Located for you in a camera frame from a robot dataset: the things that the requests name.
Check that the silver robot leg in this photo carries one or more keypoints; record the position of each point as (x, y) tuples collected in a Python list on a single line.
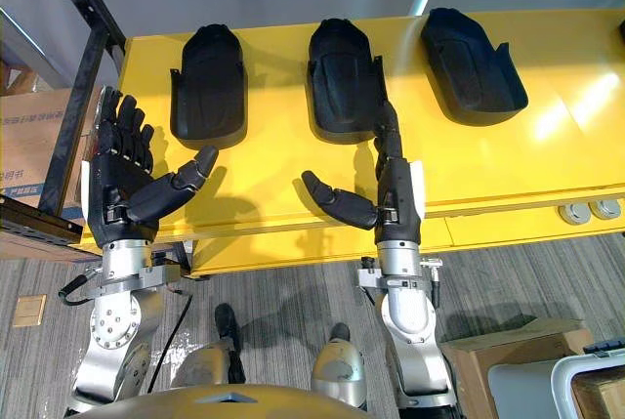
[(339, 370), (205, 367)]

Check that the brass floor socket plate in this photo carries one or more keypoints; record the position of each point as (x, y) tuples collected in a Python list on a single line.
[(29, 310)]

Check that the white plastic crate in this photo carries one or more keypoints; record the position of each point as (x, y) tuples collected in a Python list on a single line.
[(566, 375)]

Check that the grey plastic lid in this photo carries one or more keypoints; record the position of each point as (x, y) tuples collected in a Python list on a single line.
[(520, 392)]

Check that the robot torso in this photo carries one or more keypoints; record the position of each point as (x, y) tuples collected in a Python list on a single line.
[(220, 404)]

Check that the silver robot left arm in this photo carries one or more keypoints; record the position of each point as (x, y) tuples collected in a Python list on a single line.
[(114, 326)]

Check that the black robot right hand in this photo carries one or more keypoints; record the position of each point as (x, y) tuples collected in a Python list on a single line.
[(398, 194)]

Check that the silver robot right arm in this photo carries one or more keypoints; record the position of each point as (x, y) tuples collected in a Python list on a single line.
[(407, 311)]

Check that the brown cardboard box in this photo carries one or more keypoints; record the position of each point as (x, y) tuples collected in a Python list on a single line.
[(498, 346)]

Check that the round silver knob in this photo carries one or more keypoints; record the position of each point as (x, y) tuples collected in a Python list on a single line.
[(605, 209), (575, 214)]

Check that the silver robot right leg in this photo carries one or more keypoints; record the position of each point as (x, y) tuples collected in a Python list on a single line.
[(339, 370)]

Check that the printed cardboard box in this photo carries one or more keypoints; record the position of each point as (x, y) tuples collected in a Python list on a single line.
[(34, 145)]

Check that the plain cardboard box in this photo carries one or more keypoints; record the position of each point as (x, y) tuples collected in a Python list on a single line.
[(44, 250)]

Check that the silver robot left leg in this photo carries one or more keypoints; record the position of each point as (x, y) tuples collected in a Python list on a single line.
[(205, 367)]

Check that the black plastic housing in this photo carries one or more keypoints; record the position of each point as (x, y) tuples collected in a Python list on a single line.
[(342, 82), (469, 67), (210, 92)]

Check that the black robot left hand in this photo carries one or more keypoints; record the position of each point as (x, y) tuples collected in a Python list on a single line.
[(122, 180)]

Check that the black metal rack frame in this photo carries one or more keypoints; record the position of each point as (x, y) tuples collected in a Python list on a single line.
[(95, 48)]

